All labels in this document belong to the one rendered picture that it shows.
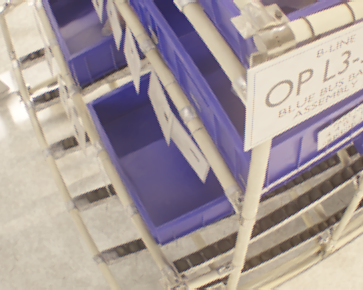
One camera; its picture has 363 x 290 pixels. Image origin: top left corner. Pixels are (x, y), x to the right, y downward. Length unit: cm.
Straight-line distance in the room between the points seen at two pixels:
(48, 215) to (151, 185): 88
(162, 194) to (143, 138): 15
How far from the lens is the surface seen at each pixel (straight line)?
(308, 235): 211
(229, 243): 169
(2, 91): 283
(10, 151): 270
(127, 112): 182
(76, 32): 200
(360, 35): 94
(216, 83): 147
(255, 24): 85
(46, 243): 251
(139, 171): 176
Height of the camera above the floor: 233
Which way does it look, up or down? 63 degrees down
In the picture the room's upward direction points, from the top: 2 degrees counter-clockwise
